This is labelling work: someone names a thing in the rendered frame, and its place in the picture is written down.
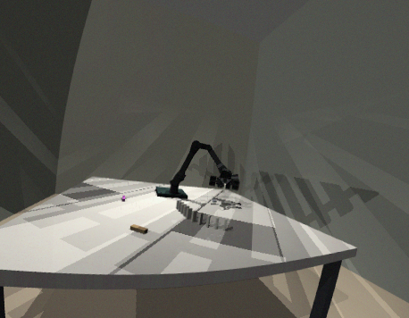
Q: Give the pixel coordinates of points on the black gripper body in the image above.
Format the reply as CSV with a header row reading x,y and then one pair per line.
x,y
234,183

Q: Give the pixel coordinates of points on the brown rectangular block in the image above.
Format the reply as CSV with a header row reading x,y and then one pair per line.
x,y
139,228

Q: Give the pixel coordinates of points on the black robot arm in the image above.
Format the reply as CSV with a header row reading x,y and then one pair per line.
x,y
180,175

